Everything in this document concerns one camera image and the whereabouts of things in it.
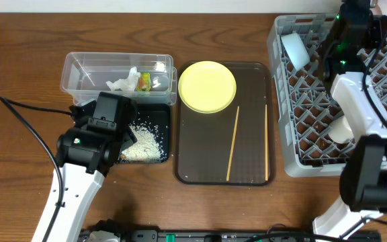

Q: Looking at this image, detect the rice pile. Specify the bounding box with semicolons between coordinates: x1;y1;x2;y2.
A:
120;126;165;163

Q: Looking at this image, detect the yellow plate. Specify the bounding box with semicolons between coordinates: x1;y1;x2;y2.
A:
178;60;237;114

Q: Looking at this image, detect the black waste tray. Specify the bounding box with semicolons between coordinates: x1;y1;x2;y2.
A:
118;104;171;163

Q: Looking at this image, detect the white tissue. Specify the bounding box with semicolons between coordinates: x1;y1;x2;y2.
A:
105;67;141;91

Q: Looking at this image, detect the left wooden chopstick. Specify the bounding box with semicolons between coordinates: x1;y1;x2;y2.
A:
226;106;240;182

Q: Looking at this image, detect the clear plastic waste bin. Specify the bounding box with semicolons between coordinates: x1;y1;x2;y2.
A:
60;52;177;106

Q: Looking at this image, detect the yellow green wrapper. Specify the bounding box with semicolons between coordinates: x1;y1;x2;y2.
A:
136;73;151;91

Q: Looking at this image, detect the white green cup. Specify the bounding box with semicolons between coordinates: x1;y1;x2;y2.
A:
328;116;354;144

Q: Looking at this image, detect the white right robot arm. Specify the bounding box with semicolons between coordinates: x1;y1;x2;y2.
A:
312;0;387;240

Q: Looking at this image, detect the white bowl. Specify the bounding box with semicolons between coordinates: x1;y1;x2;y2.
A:
370;0;387;16

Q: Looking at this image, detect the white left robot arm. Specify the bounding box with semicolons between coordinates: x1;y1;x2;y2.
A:
32;92;138;241

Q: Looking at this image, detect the brown serving tray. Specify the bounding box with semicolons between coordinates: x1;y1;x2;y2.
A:
174;62;275;186

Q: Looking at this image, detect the grey dishwasher rack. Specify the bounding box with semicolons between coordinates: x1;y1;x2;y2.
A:
267;13;387;177

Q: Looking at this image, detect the light blue bowl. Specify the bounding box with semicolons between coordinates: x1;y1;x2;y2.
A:
281;32;310;71

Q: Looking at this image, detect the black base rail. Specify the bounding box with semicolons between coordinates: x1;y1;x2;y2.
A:
79;220;382;242

